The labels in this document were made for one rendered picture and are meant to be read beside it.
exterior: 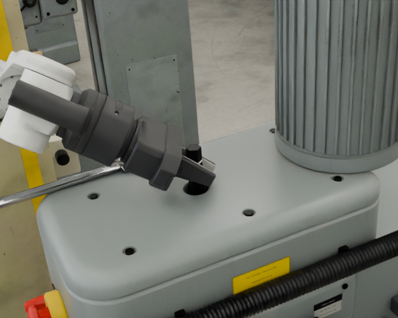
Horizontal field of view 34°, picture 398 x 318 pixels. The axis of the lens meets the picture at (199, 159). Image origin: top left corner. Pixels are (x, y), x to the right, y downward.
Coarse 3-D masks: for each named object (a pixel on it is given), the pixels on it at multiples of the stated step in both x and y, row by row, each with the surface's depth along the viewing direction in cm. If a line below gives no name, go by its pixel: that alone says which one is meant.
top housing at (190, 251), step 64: (256, 128) 109; (64, 192) 96; (128, 192) 94; (256, 192) 92; (320, 192) 91; (64, 256) 84; (128, 256) 82; (192, 256) 83; (256, 256) 87; (320, 256) 93
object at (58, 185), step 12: (96, 168) 100; (108, 168) 99; (120, 168) 99; (60, 180) 97; (72, 180) 97; (84, 180) 97; (24, 192) 95; (36, 192) 95; (48, 192) 96; (0, 204) 93; (12, 204) 94
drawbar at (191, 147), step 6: (192, 144) 92; (186, 150) 91; (192, 150) 90; (198, 150) 90; (186, 156) 92; (192, 156) 91; (198, 156) 91; (198, 162) 91; (192, 186) 93; (198, 186) 93; (192, 192) 94; (198, 192) 94; (204, 192) 95
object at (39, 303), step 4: (40, 296) 103; (28, 300) 103; (32, 300) 103; (36, 300) 103; (40, 300) 103; (44, 300) 103; (24, 304) 103; (28, 304) 102; (32, 304) 102; (36, 304) 102; (40, 304) 103; (44, 304) 103; (36, 308) 102; (40, 308) 103
